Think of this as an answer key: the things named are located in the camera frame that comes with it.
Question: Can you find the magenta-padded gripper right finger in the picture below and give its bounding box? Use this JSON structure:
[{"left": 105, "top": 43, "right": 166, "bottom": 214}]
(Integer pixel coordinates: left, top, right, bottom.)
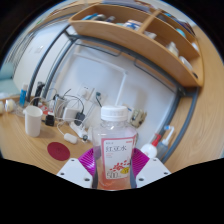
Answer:
[{"left": 130, "top": 147, "right": 172, "bottom": 189}]

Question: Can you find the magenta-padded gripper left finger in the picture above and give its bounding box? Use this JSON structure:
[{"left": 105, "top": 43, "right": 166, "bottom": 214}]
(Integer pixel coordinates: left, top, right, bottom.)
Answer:
[{"left": 56, "top": 147, "right": 98, "bottom": 189}]

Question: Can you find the clear drink bottle white cap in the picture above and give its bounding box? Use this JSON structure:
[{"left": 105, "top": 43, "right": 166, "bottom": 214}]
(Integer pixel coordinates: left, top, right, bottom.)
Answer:
[{"left": 91, "top": 105, "right": 138, "bottom": 192}]

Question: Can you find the flat round red coaster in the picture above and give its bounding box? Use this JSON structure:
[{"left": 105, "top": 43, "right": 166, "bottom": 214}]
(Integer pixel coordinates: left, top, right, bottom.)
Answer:
[{"left": 46, "top": 141, "right": 71, "bottom": 162}]

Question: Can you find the white power strip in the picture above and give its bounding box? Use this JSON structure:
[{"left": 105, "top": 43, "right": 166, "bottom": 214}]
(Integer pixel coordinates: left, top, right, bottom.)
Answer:
[{"left": 69, "top": 121, "right": 90, "bottom": 141}]

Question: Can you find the black charger block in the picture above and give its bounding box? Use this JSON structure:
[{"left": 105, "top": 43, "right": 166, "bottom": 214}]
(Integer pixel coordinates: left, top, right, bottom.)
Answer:
[{"left": 74, "top": 112, "right": 86, "bottom": 126}]

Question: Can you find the wooden tree figurine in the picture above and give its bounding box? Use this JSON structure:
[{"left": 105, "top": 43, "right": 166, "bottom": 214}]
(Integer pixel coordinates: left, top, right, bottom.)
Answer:
[{"left": 129, "top": 108, "right": 148, "bottom": 128}]

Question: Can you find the white charger block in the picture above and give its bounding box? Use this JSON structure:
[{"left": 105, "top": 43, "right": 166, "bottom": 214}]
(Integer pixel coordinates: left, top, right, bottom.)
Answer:
[{"left": 62, "top": 107, "right": 78, "bottom": 122}]

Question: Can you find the white plastic cup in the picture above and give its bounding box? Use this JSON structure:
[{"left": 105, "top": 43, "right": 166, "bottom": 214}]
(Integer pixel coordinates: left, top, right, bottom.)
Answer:
[{"left": 23, "top": 105, "right": 44, "bottom": 138}]

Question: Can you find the black electric shaver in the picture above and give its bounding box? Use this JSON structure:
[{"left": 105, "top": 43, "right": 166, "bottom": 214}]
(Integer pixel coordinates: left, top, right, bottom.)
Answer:
[{"left": 33, "top": 81, "right": 46, "bottom": 107}]

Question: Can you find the blue tube bottle white cap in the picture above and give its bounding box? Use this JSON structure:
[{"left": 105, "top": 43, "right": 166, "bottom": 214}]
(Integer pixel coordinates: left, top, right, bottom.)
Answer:
[{"left": 18, "top": 83, "right": 29, "bottom": 108}]

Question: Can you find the teal bed cushion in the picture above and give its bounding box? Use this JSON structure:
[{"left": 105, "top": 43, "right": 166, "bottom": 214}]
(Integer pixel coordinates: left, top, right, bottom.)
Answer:
[{"left": 0, "top": 63, "right": 19, "bottom": 99}]

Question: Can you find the wooden shelf unit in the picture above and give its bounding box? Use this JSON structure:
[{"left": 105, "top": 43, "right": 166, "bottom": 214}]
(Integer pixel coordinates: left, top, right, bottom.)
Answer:
[{"left": 68, "top": 3, "right": 205, "bottom": 88}]

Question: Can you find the grey metal desk frame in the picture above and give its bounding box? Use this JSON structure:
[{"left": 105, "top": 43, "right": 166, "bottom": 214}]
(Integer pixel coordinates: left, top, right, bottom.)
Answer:
[{"left": 26, "top": 23, "right": 201, "bottom": 164}]

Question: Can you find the white wall socket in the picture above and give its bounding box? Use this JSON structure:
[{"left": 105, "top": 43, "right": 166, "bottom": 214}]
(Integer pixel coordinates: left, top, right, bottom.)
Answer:
[
  {"left": 94, "top": 90, "right": 108, "bottom": 105},
  {"left": 77, "top": 84, "right": 95, "bottom": 100}
]

